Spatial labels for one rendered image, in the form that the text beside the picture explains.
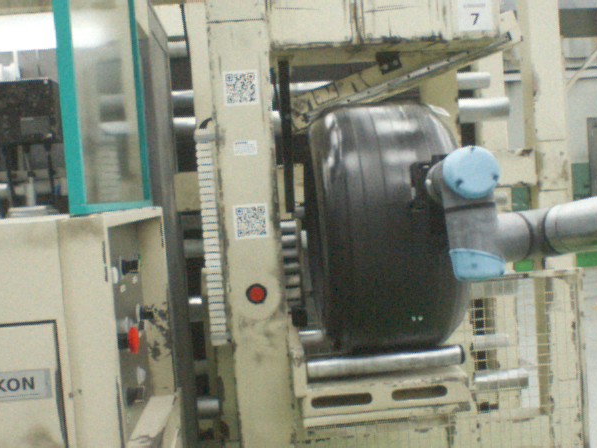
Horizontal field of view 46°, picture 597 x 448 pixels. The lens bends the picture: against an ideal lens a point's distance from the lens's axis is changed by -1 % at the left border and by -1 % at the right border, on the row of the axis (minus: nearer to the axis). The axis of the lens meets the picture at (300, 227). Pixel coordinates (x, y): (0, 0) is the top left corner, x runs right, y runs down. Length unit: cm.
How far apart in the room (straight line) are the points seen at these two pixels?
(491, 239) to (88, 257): 55
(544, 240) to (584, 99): 1101
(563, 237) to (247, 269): 73
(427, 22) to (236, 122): 62
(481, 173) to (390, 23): 92
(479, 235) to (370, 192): 38
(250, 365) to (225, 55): 68
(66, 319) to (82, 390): 9
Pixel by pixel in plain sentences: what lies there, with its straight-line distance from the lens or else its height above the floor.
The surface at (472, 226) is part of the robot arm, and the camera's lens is 104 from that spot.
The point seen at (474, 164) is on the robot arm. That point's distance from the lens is 103.
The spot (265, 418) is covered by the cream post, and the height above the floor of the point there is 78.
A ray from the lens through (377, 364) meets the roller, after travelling 153.
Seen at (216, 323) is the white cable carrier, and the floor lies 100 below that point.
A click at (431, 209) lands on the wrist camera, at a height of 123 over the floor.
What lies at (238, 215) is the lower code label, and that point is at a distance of 154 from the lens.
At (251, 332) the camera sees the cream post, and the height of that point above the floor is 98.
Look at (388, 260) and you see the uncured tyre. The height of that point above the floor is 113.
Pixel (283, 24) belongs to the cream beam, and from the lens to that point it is 186.
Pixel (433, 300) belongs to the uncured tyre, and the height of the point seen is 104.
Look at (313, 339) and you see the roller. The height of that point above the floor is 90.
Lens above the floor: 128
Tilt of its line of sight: 3 degrees down
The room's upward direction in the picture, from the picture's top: 4 degrees counter-clockwise
